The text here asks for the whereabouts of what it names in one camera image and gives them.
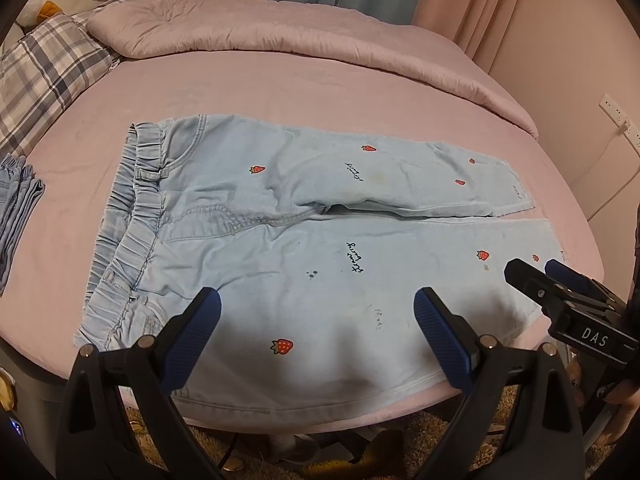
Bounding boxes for light blue strawberry pants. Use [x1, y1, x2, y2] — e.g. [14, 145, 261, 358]
[76, 115, 562, 428]

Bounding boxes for person's right hand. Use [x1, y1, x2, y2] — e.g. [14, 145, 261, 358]
[566, 356, 639, 448]

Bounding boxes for dark storage bin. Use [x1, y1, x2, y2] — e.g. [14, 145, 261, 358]
[1, 339, 67, 474]

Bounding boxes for brown fuzzy rug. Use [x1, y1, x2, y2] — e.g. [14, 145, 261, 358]
[119, 383, 616, 480]

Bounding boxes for pink bed sheet mattress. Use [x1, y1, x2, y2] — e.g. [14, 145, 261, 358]
[1, 52, 603, 432]

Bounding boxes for folded blue jeans stack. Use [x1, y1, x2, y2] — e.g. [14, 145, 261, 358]
[1, 155, 46, 292]

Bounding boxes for plaid pillow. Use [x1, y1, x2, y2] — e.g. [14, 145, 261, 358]
[1, 0, 134, 157]

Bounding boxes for pink folded quilt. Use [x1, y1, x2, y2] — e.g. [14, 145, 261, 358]
[86, 0, 538, 136]

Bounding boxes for white power cable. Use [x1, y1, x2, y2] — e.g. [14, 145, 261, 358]
[569, 119, 633, 224]

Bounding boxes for white wall power strip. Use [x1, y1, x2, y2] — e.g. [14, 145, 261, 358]
[599, 93, 640, 155]

